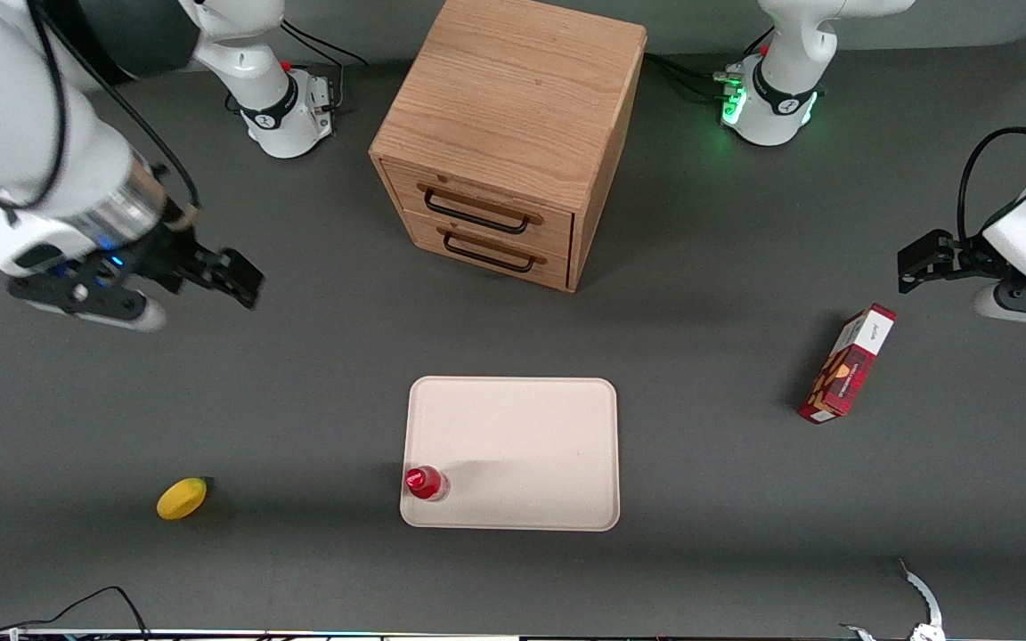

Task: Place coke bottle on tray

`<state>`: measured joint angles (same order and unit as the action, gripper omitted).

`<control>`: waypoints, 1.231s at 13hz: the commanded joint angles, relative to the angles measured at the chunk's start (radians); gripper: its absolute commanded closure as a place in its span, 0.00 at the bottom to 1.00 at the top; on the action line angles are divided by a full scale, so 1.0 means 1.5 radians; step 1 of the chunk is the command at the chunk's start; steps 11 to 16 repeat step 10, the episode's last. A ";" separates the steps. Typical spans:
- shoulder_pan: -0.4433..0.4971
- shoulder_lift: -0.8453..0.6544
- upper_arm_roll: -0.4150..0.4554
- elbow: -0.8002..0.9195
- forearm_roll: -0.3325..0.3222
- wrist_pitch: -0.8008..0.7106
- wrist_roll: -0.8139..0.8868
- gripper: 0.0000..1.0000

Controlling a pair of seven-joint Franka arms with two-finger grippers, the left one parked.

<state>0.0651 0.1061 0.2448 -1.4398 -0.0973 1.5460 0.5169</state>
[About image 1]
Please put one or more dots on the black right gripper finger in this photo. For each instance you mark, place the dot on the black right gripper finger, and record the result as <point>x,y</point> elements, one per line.
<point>237,269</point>
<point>226,287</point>

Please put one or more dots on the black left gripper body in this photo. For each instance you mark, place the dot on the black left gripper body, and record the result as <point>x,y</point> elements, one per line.
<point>967,254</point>

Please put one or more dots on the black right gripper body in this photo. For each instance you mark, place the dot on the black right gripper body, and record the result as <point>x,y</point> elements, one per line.
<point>173,256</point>

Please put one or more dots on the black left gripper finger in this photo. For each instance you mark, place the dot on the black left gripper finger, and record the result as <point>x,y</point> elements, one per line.
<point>927,247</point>
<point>923,274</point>

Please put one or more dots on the red coke bottle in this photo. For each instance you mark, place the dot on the red coke bottle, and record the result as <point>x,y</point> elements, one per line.
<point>424,483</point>

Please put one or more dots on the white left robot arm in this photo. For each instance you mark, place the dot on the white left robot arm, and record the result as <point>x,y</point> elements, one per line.
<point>789,53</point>

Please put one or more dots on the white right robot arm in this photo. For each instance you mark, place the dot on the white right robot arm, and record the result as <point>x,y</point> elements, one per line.
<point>23,116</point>

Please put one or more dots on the beige rectangular tray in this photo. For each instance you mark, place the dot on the beige rectangular tray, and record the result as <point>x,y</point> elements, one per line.
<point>522,445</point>

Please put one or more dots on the red cookie box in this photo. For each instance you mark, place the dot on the red cookie box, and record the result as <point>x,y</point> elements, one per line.
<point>847,365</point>

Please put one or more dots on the yellow lemon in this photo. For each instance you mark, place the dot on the yellow lemon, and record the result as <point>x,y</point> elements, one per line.
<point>182,499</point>

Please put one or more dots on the narrow wooden drawer front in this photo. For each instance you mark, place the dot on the narrow wooden drawer front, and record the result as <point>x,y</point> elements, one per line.
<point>486,263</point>

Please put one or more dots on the wide wooden drawer front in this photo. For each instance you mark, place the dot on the wide wooden drawer front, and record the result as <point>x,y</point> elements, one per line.
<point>477,191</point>

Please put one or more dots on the white curved plastic clamp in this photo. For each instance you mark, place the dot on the white curved plastic clamp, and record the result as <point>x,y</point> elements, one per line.
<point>924,596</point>

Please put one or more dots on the wooden two-drawer cabinet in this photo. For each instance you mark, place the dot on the wooden two-drawer cabinet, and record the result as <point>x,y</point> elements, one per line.
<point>513,98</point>

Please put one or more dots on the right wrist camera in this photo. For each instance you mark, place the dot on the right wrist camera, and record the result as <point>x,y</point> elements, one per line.
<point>143,313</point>

